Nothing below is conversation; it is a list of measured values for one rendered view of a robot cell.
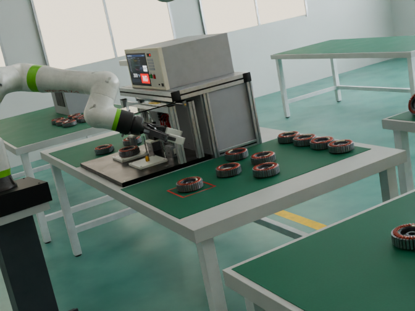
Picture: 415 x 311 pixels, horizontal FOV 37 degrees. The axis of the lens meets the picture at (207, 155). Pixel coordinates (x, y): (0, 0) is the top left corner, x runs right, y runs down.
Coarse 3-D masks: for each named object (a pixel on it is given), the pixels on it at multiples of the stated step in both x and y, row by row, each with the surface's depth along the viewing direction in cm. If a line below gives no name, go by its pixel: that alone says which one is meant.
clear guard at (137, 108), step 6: (144, 102) 304; (162, 102) 293; (168, 102) 290; (174, 102) 287; (126, 108) 298; (132, 108) 294; (138, 108) 290; (144, 108) 287; (150, 108) 283; (156, 108) 283
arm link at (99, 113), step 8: (96, 96) 244; (104, 96) 244; (88, 104) 244; (96, 104) 243; (104, 104) 244; (112, 104) 247; (88, 112) 243; (96, 112) 242; (104, 112) 243; (112, 112) 244; (88, 120) 244; (96, 120) 243; (104, 120) 244; (112, 120) 244; (104, 128) 248; (112, 128) 246
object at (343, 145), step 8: (280, 136) 302; (288, 136) 300; (296, 136) 295; (304, 136) 296; (312, 136) 289; (328, 136) 284; (296, 144) 291; (304, 144) 289; (312, 144) 279; (320, 144) 277; (328, 144) 272; (336, 144) 274; (344, 144) 266; (352, 144) 267; (336, 152) 267; (344, 152) 266
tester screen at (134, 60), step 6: (144, 54) 306; (132, 60) 322; (138, 60) 315; (144, 60) 308; (132, 66) 324; (138, 66) 317; (132, 72) 327; (138, 72) 319; (144, 72) 312; (132, 78) 329; (138, 78) 321; (144, 84) 317; (150, 84) 310
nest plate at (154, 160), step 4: (152, 156) 314; (156, 156) 313; (136, 160) 312; (140, 160) 310; (144, 160) 309; (152, 160) 306; (156, 160) 304; (160, 160) 302; (164, 160) 303; (132, 164) 306; (136, 164) 304; (140, 164) 303; (144, 164) 301; (148, 164) 300; (152, 164) 300; (156, 164) 301; (140, 168) 297
